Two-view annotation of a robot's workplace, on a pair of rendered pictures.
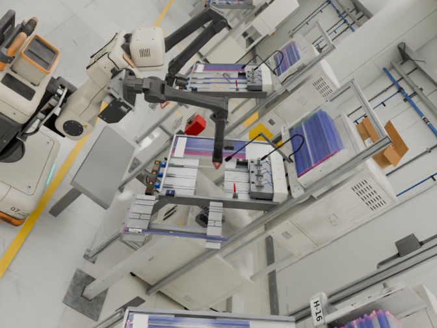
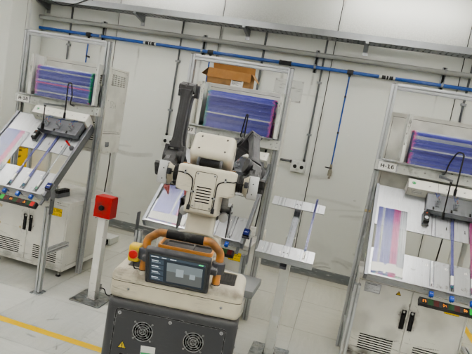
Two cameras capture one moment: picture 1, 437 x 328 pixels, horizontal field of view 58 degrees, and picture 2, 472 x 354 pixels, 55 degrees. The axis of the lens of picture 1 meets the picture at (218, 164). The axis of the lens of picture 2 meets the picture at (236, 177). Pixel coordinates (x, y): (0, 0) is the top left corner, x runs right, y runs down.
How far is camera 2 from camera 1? 239 cm
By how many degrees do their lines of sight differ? 53
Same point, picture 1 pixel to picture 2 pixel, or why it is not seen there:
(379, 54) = (28, 18)
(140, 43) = (232, 151)
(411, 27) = not seen: outside the picture
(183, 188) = (234, 224)
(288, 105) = (107, 118)
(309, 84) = (109, 87)
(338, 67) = (10, 57)
